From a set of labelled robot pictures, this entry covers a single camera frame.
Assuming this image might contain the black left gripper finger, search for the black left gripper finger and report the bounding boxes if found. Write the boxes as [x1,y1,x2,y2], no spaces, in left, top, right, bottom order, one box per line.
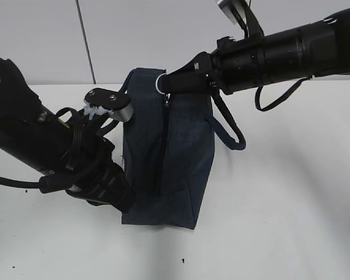
[66,162,136,213]

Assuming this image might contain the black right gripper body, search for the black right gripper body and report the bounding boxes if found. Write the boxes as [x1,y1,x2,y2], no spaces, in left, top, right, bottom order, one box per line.
[210,36,264,95]

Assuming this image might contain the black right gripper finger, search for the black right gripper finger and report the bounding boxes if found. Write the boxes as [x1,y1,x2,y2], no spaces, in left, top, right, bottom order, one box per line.
[159,62,213,94]

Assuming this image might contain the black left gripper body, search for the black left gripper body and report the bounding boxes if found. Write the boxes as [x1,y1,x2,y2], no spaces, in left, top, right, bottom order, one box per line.
[39,138,115,194]

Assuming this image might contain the silver zipper pull ring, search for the silver zipper pull ring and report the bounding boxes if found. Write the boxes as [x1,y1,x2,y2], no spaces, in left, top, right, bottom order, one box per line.
[155,72,172,110]

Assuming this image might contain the dark blue lunch bag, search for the dark blue lunch bag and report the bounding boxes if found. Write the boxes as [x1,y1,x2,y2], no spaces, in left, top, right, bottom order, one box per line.
[121,68,246,230]

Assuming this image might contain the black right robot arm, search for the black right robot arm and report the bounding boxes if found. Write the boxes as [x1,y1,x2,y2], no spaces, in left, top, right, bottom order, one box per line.
[156,6,350,95]

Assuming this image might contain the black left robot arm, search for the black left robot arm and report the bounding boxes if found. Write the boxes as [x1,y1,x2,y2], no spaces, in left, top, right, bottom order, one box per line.
[0,58,136,213]

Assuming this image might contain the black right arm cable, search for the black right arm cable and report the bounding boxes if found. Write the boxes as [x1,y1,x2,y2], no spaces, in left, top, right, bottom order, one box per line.
[255,77,309,111]

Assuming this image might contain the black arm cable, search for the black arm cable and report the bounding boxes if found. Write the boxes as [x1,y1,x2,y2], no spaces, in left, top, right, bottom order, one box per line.
[0,173,43,190]
[255,77,309,111]

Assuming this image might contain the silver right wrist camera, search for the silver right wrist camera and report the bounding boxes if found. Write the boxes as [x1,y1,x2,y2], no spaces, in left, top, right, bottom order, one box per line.
[215,0,251,29]

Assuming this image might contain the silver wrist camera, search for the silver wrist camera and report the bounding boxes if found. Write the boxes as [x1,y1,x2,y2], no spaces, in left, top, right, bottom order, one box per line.
[215,0,251,29]
[83,88,134,123]

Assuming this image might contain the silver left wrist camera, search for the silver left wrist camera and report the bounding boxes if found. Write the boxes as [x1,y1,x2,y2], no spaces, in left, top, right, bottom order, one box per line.
[83,88,134,123]

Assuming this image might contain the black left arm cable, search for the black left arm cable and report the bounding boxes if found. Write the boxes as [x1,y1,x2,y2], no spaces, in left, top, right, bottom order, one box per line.
[0,173,43,190]

